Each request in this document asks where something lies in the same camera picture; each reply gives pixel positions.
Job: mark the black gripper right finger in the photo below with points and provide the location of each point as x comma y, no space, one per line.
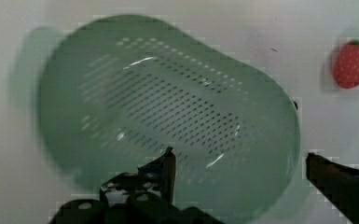
337,182

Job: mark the green plastic strainer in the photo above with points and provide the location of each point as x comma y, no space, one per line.
114,94

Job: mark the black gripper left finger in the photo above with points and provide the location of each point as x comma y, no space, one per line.
142,197

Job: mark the red toy strawberry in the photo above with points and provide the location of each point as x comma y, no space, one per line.
346,68

